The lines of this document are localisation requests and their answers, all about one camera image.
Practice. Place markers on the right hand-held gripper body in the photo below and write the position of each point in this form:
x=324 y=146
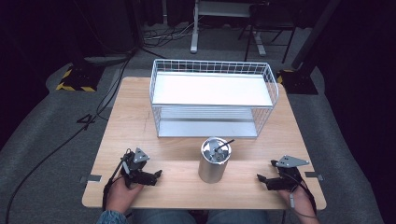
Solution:
x=289 y=171

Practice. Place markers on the yellow-black striped stand base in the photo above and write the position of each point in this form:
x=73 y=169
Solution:
x=77 y=79
x=297 y=82

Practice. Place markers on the thin black stick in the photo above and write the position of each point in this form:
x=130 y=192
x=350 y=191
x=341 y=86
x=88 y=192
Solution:
x=225 y=143

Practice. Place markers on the black chair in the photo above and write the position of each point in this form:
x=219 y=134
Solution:
x=271 y=21

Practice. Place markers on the white metal stand frame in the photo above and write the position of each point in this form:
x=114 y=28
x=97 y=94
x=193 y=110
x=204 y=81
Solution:
x=218 y=9

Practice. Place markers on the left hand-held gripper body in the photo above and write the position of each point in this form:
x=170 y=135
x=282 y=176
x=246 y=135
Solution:
x=137 y=161

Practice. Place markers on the grey tape piece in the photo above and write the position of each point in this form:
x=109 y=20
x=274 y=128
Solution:
x=313 y=175
x=94 y=178

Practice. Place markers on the person's left hand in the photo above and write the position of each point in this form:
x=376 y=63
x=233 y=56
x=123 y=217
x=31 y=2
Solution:
x=120 y=196

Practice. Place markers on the silver metal cylinder can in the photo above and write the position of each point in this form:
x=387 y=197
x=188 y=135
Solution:
x=211 y=171

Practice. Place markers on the dark slanted stand pole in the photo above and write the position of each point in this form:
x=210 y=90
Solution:
x=314 y=34

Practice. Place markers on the person's right hand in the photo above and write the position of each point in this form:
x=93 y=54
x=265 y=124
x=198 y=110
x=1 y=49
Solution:
x=299 y=200

